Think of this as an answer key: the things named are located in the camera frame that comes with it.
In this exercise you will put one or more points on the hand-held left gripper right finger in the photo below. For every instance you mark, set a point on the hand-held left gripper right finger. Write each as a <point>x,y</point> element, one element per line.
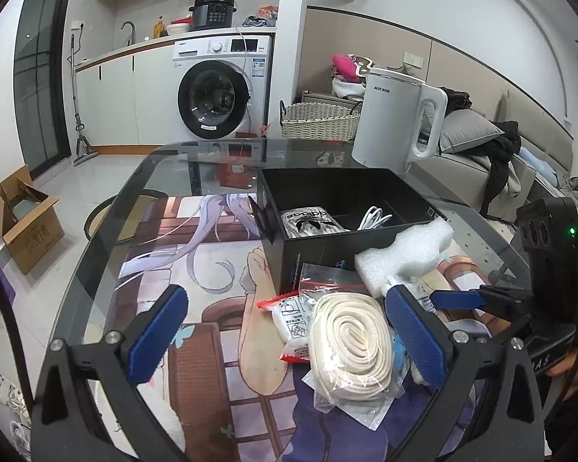
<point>414,334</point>

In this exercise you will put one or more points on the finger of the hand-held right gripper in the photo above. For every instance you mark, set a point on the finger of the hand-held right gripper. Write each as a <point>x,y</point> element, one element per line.
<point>457,300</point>
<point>503,326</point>

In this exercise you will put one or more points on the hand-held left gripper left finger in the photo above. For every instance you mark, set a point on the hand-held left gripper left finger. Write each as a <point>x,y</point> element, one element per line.
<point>159,334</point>

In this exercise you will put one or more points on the small blue toy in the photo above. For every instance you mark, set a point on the small blue toy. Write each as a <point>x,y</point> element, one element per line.
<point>400,353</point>

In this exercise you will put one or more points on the cream band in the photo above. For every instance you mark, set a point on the cream band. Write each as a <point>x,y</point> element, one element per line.
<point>351,341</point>

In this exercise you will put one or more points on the white foam piece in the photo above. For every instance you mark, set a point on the white foam piece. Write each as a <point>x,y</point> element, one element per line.
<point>400,257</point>

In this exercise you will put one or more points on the clear zip bag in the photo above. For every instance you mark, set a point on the clear zip bag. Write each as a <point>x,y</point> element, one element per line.
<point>327,279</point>

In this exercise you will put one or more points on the black cardboard box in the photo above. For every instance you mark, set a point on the black cardboard box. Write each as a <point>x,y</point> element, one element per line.
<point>318,260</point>

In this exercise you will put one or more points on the white packet with red edge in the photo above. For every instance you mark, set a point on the white packet with red edge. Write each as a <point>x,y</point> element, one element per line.
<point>291,322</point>

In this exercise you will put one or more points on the person's right hand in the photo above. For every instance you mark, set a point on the person's right hand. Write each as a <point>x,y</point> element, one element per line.
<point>566,368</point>

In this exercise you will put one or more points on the printed table mat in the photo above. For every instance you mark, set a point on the printed table mat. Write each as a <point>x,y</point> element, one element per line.
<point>212,346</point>

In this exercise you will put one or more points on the blue cloth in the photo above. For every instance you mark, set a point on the blue cloth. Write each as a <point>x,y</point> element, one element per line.
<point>534,163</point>

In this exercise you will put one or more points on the black clothing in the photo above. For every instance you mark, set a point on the black clothing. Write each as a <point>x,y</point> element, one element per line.
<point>498,163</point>

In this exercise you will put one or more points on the grey sofa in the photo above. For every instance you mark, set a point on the grey sofa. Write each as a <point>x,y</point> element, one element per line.
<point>467,173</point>

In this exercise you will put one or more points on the round stool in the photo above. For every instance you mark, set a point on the round stool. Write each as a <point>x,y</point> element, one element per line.
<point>103,216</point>

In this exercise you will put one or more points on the black and white pouch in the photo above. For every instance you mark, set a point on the black and white pouch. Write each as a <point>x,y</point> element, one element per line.
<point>313,224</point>

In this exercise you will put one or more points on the open brown cardboard box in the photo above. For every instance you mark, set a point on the open brown cardboard box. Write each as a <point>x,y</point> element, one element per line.
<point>33,236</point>

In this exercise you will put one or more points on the grey pillow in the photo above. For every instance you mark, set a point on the grey pillow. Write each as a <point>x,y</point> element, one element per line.
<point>467,132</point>

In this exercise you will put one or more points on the white shoes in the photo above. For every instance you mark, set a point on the white shoes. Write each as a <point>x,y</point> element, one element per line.
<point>2,404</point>

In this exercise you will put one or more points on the red box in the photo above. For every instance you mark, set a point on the red box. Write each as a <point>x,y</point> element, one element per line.
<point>236,175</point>

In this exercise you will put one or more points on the white electric kettle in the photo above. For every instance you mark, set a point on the white electric kettle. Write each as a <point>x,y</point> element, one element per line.
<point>390,120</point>

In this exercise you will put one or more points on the dark jacket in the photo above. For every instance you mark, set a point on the dark jacket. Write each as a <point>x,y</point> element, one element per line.
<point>460,100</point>

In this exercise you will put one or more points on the wicker basket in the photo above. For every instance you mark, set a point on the wicker basket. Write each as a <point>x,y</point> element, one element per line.
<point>318,120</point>

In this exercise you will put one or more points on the floor mop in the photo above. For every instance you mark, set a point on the floor mop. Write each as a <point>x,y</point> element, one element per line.
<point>79,120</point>

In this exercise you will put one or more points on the white kitchen cabinet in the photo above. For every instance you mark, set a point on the white kitchen cabinet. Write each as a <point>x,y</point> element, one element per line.
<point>120,101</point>

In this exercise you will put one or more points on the white washing machine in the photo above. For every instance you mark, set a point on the white washing machine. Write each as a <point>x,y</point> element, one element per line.
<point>221,91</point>

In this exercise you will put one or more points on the brown white plush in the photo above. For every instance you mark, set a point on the brown white plush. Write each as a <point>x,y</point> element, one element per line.
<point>366,63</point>

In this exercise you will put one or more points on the pink plush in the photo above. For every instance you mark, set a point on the pink plush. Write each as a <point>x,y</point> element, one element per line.
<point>344,65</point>

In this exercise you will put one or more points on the dark glass door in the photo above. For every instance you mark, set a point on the dark glass door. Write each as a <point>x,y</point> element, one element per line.
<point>38,82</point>

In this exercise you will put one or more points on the dark kitchen faucet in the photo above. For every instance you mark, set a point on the dark kitchen faucet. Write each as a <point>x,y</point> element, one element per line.
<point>130,31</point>

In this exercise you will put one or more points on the yellow bottle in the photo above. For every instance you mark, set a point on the yellow bottle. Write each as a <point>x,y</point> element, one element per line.
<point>160,28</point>

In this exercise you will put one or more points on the white bowl with red lid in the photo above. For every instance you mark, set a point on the white bowl with red lid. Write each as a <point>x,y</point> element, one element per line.
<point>179,27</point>

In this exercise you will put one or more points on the black pressure cooker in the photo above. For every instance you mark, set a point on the black pressure cooker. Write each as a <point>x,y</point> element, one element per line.
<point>212,12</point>

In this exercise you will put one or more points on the pile of clothes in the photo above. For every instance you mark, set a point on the pile of clothes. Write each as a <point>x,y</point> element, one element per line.
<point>262,17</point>

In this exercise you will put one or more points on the wall switch panel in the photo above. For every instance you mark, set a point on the wall switch panel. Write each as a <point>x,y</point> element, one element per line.
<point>413,59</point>

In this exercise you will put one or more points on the wall socket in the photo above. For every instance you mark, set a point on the wall socket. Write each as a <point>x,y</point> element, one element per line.
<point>77,25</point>

